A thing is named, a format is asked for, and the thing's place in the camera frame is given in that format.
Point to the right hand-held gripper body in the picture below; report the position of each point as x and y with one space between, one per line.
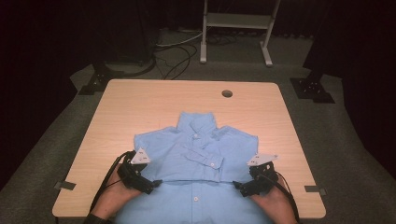
263 179

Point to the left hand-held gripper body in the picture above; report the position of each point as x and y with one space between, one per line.
134 177

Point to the light blue button-up shirt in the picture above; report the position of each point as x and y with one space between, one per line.
199 149

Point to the person's left hand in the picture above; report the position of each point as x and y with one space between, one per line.
115 196

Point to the person's right hand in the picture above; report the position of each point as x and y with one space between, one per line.
277 202

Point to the grey tape strip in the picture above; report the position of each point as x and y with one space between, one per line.
65 185
315 189

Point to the black round stand base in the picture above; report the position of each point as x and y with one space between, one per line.
140 70

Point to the white metal stand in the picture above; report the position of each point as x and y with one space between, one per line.
236 20

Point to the dark curtain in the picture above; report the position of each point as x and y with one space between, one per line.
358 37
62 28

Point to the black stand base plate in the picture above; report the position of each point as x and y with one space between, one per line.
99 81
311 88

